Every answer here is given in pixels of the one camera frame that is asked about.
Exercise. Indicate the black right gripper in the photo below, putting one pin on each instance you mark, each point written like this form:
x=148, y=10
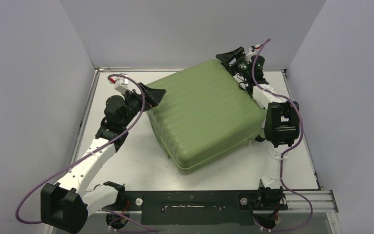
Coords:
x=238, y=60

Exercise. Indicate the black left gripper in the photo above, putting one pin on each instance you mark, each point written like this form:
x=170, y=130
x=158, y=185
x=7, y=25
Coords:
x=152, y=96

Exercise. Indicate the green suitcase with blue lining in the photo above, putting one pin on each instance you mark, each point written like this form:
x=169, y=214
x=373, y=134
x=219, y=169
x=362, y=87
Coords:
x=203, y=116

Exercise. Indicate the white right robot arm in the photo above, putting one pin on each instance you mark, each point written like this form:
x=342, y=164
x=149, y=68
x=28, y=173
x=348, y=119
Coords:
x=281, y=125

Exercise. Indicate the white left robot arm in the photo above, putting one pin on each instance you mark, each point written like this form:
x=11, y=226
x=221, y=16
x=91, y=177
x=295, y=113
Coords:
x=65, y=204

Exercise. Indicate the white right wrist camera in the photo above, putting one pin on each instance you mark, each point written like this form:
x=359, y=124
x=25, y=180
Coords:
x=253, y=50

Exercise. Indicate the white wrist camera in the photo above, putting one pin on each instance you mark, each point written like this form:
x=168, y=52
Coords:
x=120, y=82
x=253, y=50

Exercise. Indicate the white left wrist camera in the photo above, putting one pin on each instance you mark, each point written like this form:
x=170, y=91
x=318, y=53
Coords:
x=120, y=82

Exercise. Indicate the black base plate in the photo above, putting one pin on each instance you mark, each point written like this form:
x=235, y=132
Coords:
x=203, y=207

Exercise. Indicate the aluminium frame rail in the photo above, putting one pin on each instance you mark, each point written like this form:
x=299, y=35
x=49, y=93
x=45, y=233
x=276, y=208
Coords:
x=321, y=201

